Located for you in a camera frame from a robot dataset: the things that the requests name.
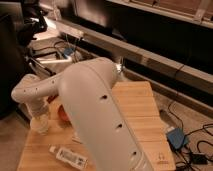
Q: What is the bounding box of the clear plastic bottle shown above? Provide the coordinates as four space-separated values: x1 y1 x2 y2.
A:
49 146 87 171

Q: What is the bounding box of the red bowl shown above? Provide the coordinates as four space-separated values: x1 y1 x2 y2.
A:
58 105 69 121

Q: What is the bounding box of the black office chair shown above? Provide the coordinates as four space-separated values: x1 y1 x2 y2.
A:
0 0 47 119

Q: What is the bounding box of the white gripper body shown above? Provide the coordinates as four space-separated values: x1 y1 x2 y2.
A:
29 98 49 117

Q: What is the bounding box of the blue box on floor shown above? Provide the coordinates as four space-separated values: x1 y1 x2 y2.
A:
166 128 189 150

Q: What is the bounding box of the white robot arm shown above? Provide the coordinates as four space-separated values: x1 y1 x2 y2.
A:
11 57 154 171

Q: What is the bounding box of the blue device on floor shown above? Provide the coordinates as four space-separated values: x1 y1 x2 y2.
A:
63 48 75 56

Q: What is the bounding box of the black floor cable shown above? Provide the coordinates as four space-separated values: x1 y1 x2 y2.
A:
159 99 213 171

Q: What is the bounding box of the dark red chili pepper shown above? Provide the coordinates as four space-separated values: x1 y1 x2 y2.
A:
47 95 58 103

